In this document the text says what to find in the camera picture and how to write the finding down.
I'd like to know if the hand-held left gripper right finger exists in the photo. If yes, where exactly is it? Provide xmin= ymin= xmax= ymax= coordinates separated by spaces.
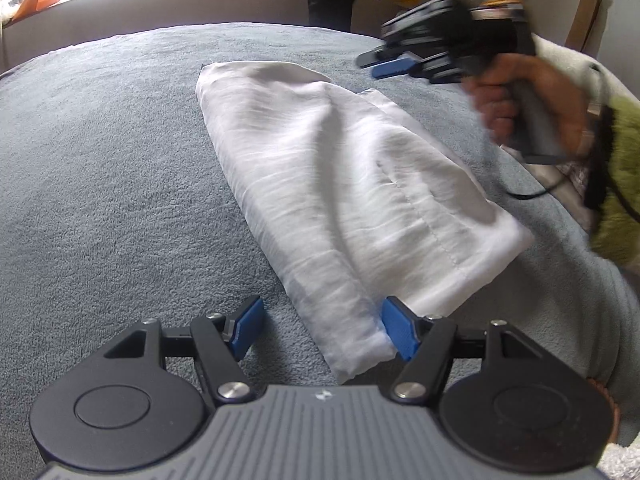
xmin=380 ymin=296 xmax=553 ymax=403

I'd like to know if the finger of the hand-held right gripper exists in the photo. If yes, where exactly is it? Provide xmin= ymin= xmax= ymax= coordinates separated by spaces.
xmin=372 ymin=56 xmax=418 ymax=79
xmin=357 ymin=46 xmax=416 ymax=68

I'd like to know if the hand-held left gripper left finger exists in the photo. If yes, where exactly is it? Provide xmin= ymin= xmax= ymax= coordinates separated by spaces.
xmin=102 ymin=296 xmax=265 ymax=403

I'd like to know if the white shirt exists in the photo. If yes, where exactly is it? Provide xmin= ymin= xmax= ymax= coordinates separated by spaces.
xmin=195 ymin=60 xmax=533 ymax=386

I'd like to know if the person's right hand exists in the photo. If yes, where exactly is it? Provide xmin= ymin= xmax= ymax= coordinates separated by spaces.
xmin=465 ymin=52 xmax=596 ymax=158

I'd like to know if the long cardboard box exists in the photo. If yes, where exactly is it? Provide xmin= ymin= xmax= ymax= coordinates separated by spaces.
xmin=565 ymin=0 xmax=601 ymax=56

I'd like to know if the grey blanket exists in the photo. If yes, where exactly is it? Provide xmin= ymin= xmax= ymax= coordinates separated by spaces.
xmin=0 ymin=22 xmax=640 ymax=411

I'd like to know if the black cable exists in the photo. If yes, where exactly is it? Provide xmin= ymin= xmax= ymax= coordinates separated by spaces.
xmin=502 ymin=157 xmax=601 ymax=202

